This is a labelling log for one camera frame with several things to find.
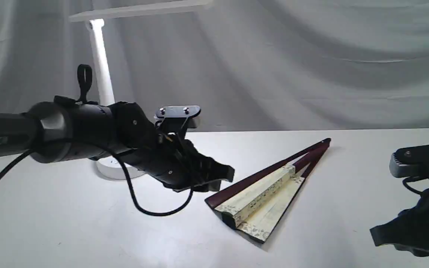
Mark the white desk lamp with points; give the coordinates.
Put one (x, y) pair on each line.
(95, 21)

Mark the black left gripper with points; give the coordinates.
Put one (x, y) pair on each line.
(167, 157)

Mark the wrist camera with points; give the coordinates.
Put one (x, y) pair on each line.
(177, 119)
(410, 161)

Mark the maroon and cream folding fan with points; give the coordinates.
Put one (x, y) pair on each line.
(256, 204)

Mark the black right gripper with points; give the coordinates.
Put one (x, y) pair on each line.
(402, 232)

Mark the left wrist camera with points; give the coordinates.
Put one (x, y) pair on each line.
(177, 119)

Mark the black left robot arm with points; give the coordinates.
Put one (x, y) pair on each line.
(69, 132)

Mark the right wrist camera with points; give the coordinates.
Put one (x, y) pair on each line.
(410, 161)

